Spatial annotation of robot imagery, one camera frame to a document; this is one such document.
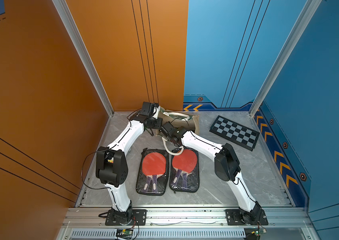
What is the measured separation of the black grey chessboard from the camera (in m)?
1.01

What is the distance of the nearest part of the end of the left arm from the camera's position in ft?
2.19

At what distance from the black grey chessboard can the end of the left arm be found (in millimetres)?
455
